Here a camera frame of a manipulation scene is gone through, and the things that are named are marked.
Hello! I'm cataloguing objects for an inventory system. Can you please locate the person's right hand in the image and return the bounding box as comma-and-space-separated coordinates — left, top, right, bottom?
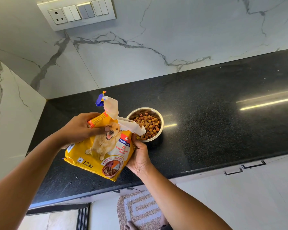
126, 134, 152, 176

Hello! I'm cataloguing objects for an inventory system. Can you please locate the person's left hand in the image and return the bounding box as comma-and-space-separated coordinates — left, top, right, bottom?
60, 112, 110, 149

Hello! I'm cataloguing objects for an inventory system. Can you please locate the yellow dog food bag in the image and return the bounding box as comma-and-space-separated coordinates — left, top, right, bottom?
63, 91, 147, 182

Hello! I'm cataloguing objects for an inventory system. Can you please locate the person's right forearm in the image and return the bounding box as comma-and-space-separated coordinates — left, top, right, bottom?
139, 162, 233, 230

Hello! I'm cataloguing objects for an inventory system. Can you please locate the person's left forearm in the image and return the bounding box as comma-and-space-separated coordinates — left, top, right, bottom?
0, 131, 71, 230

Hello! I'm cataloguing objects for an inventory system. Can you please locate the steel pet bowl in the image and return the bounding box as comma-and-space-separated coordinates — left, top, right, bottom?
126, 107, 164, 143

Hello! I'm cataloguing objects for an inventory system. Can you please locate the heap of brown kibble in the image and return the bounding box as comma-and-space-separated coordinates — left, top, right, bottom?
130, 112, 161, 140

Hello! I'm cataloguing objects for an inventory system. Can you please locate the beige patterned floor mat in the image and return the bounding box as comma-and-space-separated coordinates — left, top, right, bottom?
117, 190, 169, 230

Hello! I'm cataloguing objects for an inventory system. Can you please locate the white base cabinet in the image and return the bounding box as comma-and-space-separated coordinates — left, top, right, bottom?
89, 153, 288, 230

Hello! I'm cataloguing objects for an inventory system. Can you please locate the black door frame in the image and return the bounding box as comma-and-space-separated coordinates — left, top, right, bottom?
26, 203, 91, 230

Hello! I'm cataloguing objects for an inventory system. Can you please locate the black cabinet handle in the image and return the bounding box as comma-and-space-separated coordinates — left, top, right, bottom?
241, 160, 266, 169
224, 168, 244, 176

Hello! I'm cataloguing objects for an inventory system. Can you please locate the white wall switch panel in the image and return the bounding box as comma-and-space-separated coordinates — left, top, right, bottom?
37, 0, 116, 31

